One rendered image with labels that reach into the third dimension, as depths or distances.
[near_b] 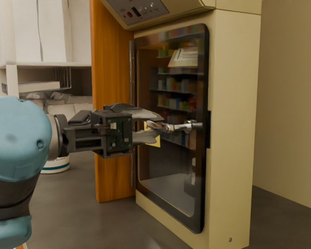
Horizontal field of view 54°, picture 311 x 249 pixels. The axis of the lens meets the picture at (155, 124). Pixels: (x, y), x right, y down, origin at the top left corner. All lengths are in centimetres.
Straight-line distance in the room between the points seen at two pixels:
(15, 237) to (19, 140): 16
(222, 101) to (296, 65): 44
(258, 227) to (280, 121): 35
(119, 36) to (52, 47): 93
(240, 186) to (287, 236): 20
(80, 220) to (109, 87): 35
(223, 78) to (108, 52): 38
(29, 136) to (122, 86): 59
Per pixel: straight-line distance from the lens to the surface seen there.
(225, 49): 58
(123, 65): 87
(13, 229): 42
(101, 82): 85
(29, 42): 185
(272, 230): 81
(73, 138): 49
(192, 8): 58
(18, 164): 31
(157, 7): 64
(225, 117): 58
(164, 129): 57
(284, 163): 102
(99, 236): 75
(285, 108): 100
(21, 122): 32
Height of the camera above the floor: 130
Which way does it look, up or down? 9 degrees down
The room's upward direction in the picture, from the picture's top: straight up
